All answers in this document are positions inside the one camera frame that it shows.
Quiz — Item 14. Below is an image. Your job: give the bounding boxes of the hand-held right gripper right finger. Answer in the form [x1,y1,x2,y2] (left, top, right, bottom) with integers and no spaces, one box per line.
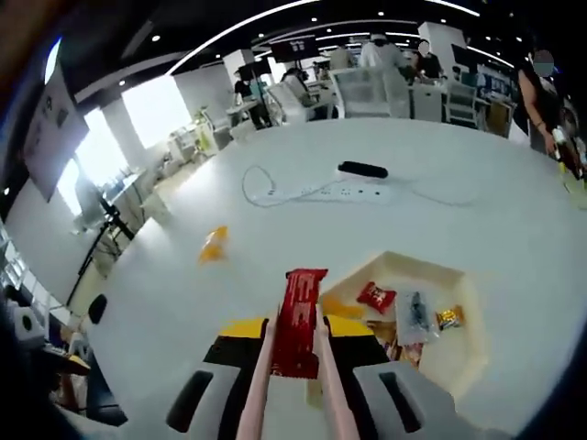
[322,314,517,440]

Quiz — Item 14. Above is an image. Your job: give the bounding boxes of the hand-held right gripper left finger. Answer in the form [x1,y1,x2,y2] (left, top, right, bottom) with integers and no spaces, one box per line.
[114,316,271,440]

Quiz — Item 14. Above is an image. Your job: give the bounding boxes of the pink food tongs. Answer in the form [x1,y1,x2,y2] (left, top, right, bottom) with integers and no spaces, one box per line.
[234,313,361,440]

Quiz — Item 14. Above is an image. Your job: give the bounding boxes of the red white-print food packet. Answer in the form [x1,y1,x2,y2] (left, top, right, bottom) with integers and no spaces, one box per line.
[356,280,398,316]

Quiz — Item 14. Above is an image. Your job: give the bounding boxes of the clear silver food packet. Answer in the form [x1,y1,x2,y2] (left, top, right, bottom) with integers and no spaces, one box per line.
[395,290,440,346]

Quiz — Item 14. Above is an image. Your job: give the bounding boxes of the red food bar packet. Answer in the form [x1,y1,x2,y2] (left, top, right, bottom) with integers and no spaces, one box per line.
[269,267,330,380]

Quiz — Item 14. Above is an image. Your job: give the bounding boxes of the small gold food packet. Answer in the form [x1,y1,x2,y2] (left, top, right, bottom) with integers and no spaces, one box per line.
[434,304,466,332]

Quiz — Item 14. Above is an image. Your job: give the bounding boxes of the cream rectangular container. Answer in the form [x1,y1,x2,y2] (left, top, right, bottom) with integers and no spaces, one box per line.
[305,249,488,409]

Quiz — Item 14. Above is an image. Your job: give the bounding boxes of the white storage shelf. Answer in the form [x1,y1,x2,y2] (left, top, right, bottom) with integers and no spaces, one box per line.
[0,224,61,322]

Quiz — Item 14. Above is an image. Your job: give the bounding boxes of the black oval pouch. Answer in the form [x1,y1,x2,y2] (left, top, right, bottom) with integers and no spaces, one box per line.
[87,293,109,325]

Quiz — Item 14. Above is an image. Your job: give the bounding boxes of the black screen stand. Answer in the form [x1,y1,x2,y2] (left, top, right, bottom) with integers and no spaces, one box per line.
[65,194,138,307]

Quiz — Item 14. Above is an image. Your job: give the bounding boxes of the black oblong device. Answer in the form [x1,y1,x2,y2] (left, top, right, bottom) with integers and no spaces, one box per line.
[337,159,392,181]

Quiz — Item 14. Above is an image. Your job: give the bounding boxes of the large display screen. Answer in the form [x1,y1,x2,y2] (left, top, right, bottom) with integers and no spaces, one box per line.
[22,59,91,203]

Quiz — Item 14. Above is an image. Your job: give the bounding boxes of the brown cardboard box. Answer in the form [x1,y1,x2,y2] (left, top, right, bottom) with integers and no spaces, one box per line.
[485,98,514,138]

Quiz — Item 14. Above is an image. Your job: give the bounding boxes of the dark hanging sign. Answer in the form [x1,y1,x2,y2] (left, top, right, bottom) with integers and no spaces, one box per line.
[270,39,318,63]

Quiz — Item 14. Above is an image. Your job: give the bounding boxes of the white square pillar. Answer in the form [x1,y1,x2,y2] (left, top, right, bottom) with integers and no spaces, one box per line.
[417,20,470,93]

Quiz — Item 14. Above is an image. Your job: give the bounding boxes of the white power strip with cable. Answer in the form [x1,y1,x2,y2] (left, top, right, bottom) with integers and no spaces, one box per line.
[241,163,487,210]

